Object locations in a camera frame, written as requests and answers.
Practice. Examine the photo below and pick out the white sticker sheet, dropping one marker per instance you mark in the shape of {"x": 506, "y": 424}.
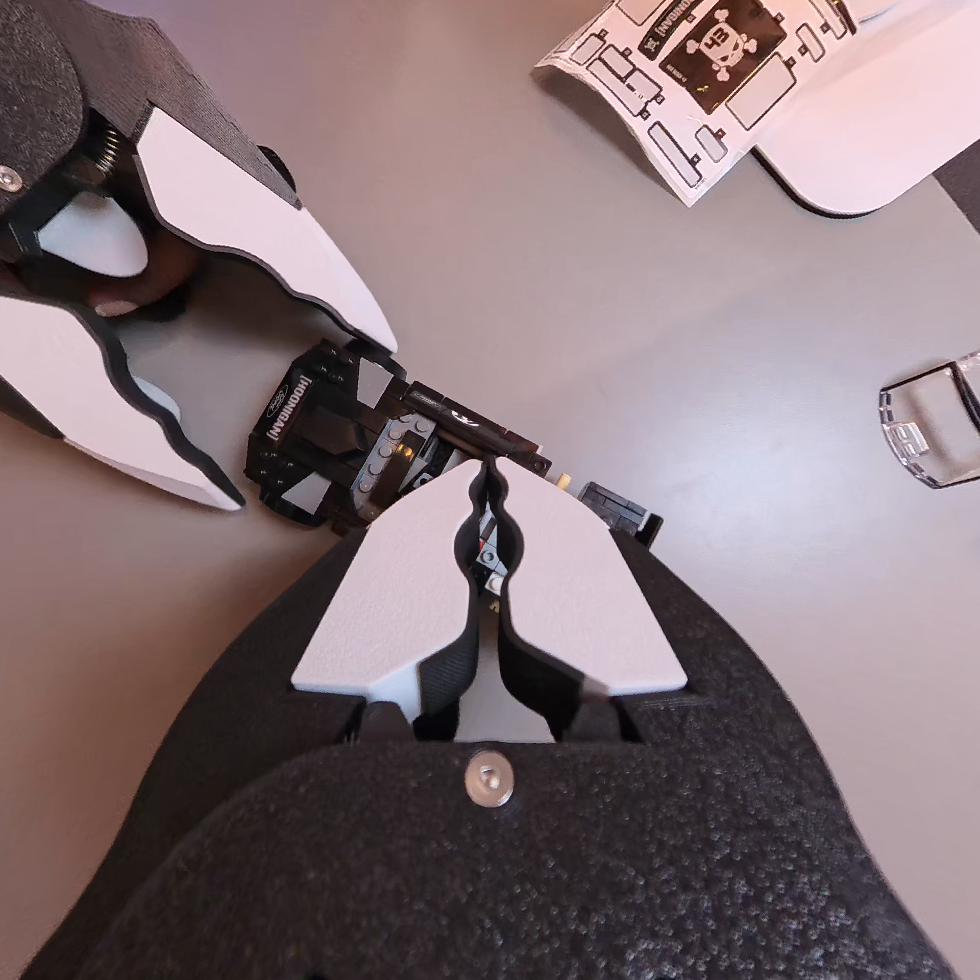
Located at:
{"x": 689, "y": 77}

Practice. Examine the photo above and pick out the clear lego windshield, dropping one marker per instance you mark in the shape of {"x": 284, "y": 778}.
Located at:
{"x": 934, "y": 421}

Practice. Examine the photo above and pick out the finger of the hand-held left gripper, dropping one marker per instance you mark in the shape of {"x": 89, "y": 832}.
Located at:
{"x": 77, "y": 375}
{"x": 245, "y": 199}

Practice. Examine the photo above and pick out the white tray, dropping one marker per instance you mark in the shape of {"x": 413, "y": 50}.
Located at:
{"x": 888, "y": 123}

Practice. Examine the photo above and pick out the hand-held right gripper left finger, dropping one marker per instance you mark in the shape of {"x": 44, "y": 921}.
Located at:
{"x": 391, "y": 605}

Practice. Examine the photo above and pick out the black lego car model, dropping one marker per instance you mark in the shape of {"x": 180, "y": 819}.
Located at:
{"x": 329, "y": 444}

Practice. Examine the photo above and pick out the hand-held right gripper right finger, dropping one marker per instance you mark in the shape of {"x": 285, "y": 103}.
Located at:
{"x": 594, "y": 597}

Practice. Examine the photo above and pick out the person's left hand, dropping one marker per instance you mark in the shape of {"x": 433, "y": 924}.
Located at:
{"x": 146, "y": 288}

